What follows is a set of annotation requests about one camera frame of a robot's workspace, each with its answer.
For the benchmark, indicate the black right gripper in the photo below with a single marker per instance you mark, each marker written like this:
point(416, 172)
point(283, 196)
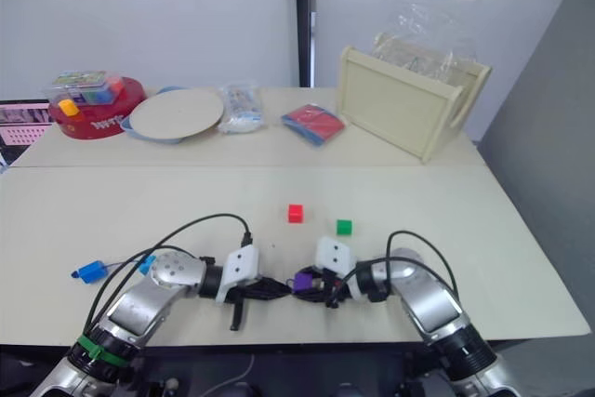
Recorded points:
point(331, 289)

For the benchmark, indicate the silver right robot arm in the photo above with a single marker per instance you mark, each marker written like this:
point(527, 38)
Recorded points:
point(427, 304)

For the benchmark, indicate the yellow block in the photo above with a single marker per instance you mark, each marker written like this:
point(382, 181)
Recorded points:
point(69, 108)

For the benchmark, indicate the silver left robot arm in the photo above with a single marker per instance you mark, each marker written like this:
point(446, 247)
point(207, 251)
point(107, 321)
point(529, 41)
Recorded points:
point(139, 308)

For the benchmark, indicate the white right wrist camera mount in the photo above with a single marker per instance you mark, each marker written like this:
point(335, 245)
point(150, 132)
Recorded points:
point(334, 255)

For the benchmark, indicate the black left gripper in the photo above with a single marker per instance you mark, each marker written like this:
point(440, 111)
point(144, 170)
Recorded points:
point(248, 292)

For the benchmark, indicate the green threading block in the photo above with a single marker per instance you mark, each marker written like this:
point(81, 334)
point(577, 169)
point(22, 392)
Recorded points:
point(344, 227)

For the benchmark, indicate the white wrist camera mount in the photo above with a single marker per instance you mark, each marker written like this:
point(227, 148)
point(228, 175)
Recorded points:
point(334, 255)
point(239, 264)

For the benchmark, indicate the dark vertical post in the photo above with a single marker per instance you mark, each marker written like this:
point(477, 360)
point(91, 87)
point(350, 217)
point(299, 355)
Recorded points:
point(304, 20)

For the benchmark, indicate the round beige plate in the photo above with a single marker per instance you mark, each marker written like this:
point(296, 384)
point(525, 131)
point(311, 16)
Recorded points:
point(176, 111)

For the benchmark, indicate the clear plastic box of blocks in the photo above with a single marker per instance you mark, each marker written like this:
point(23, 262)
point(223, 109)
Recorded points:
point(79, 83)

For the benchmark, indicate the clear plastic bag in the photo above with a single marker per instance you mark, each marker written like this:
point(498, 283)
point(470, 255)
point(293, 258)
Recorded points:
point(418, 53)

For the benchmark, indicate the white plastic packet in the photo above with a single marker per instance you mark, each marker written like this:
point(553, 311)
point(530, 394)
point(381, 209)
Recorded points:
point(241, 109)

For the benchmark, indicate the light blue threading block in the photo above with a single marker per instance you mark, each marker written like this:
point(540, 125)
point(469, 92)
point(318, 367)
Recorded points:
point(146, 264)

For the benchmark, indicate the cream wooden crate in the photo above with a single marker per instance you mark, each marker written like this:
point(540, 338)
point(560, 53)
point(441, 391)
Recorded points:
point(390, 104)

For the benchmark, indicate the red and blue packet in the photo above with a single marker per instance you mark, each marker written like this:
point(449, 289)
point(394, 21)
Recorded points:
point(313, 123)

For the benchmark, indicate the purple threading block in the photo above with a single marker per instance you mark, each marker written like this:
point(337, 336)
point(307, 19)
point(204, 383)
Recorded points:
point(303, 282)

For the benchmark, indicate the pink perforated board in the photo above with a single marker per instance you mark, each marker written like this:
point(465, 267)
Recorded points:
point(23, 134)

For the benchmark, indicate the red round tin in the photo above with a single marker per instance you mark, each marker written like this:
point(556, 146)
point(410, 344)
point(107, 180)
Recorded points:
point(102, 123)

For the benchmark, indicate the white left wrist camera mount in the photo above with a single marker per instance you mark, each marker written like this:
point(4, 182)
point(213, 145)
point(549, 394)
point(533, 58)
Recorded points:
point(239, 264)

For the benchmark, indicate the red threading block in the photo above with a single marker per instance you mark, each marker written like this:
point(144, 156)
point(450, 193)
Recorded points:
point(295, 214)

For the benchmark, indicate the dark rounded shape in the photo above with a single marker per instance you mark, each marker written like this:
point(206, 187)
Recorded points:
point(234, 390)

